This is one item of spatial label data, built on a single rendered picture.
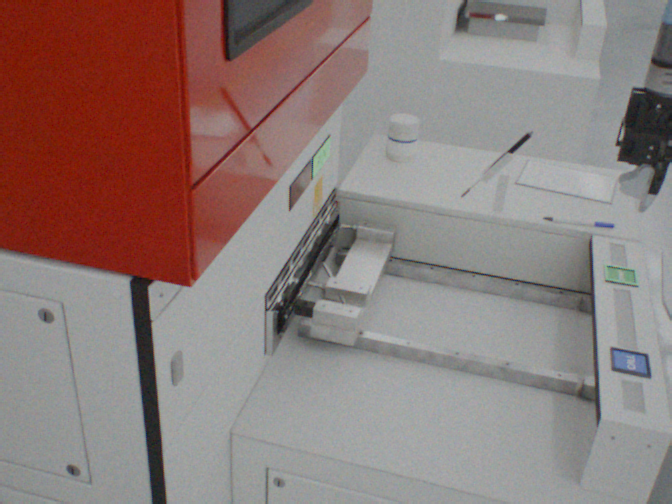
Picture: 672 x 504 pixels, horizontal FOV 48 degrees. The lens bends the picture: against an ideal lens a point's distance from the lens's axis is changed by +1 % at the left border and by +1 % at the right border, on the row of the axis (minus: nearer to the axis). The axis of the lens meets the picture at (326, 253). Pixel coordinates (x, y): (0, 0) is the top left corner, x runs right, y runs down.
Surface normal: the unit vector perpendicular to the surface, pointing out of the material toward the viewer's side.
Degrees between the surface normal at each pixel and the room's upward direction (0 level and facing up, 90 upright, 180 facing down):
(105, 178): 90
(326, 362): 0
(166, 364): 90
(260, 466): 90
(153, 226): 90
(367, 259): 0
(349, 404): 0
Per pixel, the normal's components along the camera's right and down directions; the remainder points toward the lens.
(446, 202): 0.05, -0.86
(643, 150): -0.27, 0.48
